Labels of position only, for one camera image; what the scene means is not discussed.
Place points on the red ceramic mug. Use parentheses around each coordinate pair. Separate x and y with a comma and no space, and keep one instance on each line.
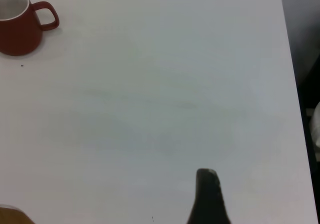
(17,37)

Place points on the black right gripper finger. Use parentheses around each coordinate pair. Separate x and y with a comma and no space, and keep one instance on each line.
(208,201)

